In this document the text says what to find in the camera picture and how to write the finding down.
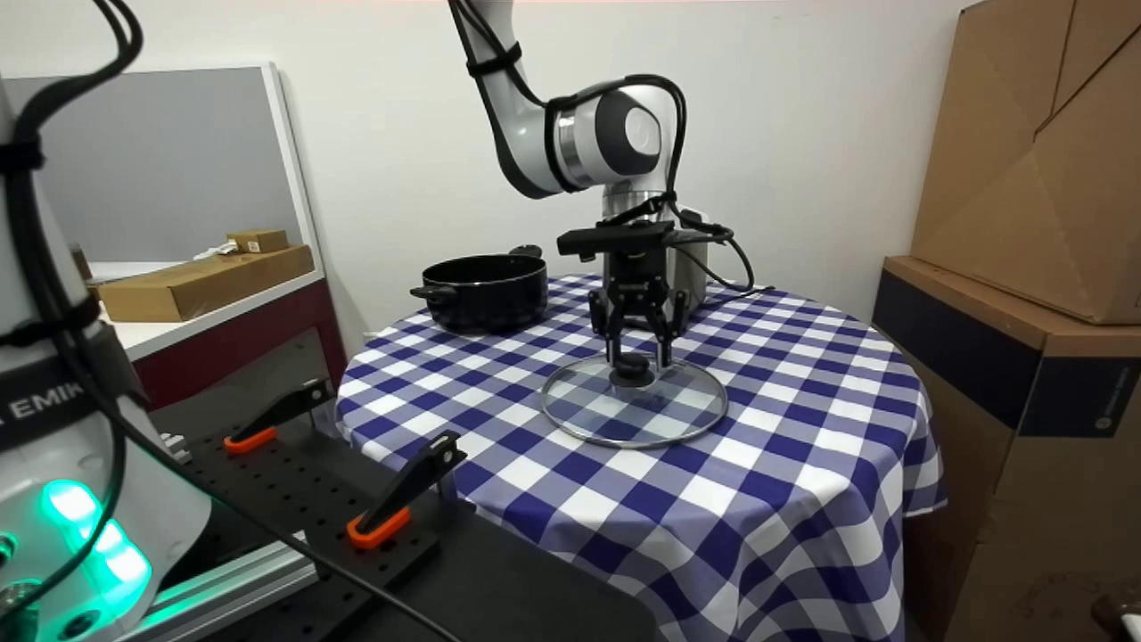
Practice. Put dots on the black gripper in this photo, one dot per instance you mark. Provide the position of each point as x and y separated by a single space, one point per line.
636 295

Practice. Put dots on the glass pot lid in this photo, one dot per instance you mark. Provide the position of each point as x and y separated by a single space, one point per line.
631 407

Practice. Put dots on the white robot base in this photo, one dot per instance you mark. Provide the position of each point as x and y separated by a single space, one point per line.
88 531

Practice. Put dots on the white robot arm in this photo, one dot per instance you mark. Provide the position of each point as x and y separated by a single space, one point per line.
620 136

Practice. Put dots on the black cooking pot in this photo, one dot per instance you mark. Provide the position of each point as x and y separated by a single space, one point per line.
487 295

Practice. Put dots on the blue white checkered tablecloth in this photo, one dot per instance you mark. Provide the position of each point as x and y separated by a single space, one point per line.
779 526

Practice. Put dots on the black orange clamp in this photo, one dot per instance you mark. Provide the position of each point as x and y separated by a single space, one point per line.
392 512
266 426

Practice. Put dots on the black perforated mounting board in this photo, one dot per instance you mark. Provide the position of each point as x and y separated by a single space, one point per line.
300 489

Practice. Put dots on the white shelf cabinet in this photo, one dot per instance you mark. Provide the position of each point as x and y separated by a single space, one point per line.
183 358

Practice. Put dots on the flat cardboard box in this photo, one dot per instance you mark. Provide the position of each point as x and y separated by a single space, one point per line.
248 261

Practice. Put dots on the dark box with cardboard top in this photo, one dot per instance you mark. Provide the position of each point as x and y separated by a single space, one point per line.
1040 426

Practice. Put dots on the large cardboard box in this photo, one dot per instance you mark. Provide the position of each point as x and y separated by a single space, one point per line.
1035 169

